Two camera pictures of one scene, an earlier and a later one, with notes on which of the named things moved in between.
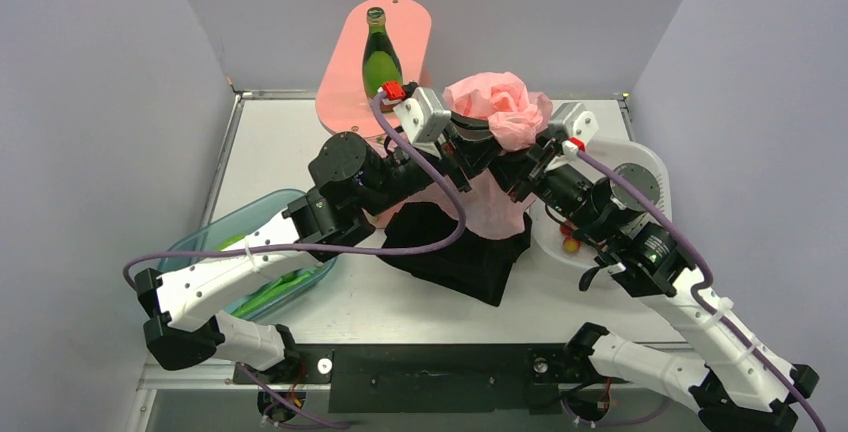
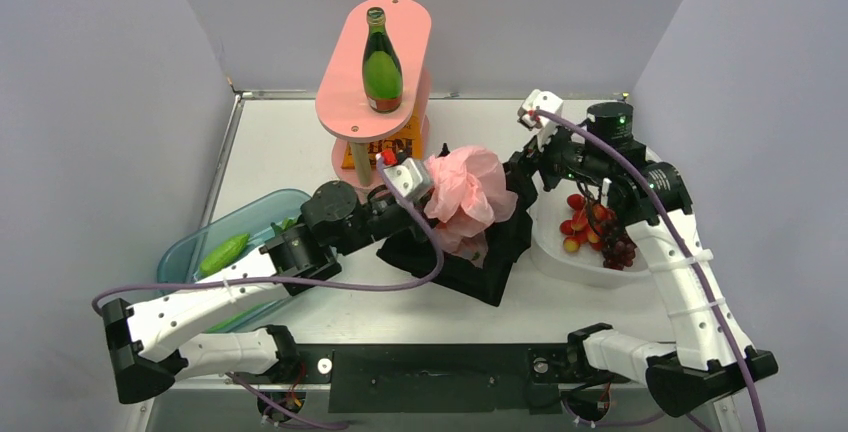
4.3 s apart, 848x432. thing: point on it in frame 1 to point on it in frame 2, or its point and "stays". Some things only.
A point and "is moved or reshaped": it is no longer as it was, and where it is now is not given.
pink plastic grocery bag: x=516 y=119 is moved or reshaped
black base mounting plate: x=426 y=379 stays
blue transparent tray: x=234 y=224 stays
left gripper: x=470 y=151 to x=415 y=226
